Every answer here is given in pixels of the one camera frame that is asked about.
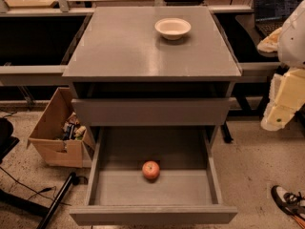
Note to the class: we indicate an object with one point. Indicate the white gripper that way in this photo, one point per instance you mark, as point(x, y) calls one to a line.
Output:
point(293, 43)

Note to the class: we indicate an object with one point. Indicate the black chair base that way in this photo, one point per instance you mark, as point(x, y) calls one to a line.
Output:
point(7, 140)

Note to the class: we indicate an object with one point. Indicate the items in cardboard box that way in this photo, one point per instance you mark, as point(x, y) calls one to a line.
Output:
point(72, 129)

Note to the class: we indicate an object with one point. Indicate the black stand leg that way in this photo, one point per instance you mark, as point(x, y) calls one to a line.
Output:
point(71, 179)

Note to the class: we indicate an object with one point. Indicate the black and white sneaker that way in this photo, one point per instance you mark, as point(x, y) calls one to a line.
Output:
point(290, 203)

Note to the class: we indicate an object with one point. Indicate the red apple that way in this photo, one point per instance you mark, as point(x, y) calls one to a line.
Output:
point(150, 170)

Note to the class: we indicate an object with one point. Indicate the grey drawer cabinet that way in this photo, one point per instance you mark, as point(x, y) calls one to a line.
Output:
point(121, 56)

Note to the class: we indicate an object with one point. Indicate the cardboard box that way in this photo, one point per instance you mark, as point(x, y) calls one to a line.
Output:
point(47, 135)

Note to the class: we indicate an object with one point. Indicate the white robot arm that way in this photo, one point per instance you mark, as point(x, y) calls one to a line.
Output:
point(291, 42)

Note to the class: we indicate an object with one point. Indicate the white bowl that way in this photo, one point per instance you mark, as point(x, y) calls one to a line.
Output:
point(172, 28)

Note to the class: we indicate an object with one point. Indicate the black laptop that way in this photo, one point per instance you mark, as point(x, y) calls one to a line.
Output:
point(270, 15)

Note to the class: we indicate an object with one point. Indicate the grey top drawer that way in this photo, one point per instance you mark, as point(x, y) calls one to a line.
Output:
point(151, 112)

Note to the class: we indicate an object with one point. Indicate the open grey middle drawer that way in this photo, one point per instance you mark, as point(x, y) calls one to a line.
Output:
point(185, 192)

